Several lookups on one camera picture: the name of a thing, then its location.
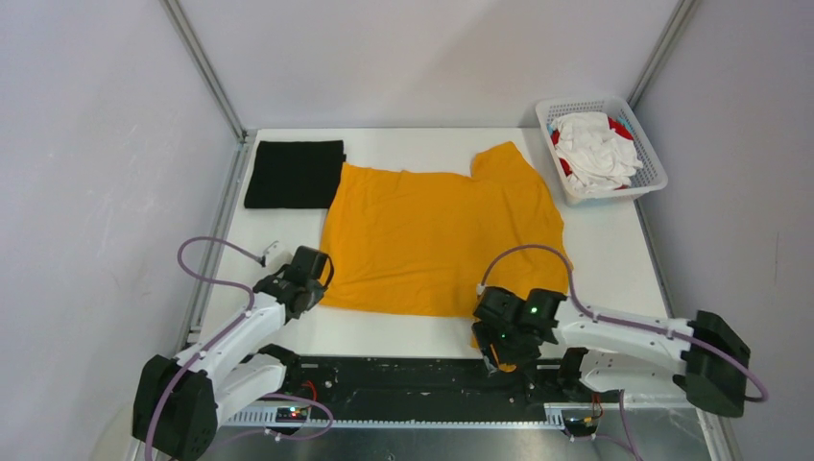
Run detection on right corner aluminium post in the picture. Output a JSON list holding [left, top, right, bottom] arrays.
[[627, 0, 701, 109]]

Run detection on left controller board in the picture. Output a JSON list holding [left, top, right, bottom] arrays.
[[275, 406, 309, 425]]

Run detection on corner aluminium post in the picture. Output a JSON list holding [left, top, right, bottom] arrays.
[[627, 0, 701, 109], [159, 0, 247, 142]]

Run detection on aluminium frame rail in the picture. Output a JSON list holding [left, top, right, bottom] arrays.
[[144, 362, 727, 428]]

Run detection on white t shirt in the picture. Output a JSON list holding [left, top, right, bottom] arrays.
[[550, 111, 645, 200]]

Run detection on left corner aluminium post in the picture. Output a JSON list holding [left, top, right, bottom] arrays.
[[159, 0, 247, 142]]

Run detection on white plastic basket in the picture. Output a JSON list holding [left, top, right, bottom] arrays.
[[536, 96, 667, 206]]

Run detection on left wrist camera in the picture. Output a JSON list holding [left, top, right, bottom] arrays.
[[259, 240, 293, 273]]

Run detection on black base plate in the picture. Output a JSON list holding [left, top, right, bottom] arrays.
[[279, 355, 618, 425]]

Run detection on folded black t shirt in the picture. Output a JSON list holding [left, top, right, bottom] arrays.
[[244, 140, 347, 209]]

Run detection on yellow t shirt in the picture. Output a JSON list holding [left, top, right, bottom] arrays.
[[321, 142, 568, 318]]

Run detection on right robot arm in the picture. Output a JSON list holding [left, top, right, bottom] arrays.
[[472, 285, 751, 418]]

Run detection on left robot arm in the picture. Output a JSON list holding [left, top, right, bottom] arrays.
[[132, 246, 335, 460]]

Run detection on controller board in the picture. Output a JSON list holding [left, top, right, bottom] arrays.
[[275, 406, 309, 425], [563, 417, 598, 440]]

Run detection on right controller board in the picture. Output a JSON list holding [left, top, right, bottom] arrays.
[[563, 417, 598, 440]]

